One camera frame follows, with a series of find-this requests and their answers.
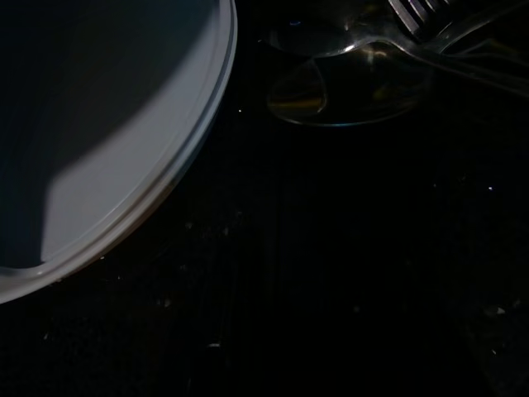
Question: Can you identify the clear plastic spoon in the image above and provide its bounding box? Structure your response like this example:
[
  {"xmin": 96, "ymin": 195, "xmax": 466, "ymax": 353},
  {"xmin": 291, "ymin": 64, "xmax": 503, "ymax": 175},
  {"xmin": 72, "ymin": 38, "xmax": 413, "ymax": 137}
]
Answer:
[{"xmin": 266, "ymin": 36, "xmax": 529, "ymax": 127}]

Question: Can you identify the translucent plastic fork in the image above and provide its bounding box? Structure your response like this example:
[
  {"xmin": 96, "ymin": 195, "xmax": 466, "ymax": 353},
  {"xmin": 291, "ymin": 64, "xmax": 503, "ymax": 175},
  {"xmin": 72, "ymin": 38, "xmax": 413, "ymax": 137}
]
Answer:
[{"xmin": 387, "ymin": 0, "xmax": 529, "ymax": 55}]

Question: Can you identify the white round bowl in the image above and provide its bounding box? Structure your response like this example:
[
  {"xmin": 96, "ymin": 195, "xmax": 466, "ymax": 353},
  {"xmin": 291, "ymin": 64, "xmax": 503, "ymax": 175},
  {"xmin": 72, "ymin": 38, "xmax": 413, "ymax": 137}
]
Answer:
[{"xmin": 0, "ymin": 0, "xmax": 239, "ymax": 306}]

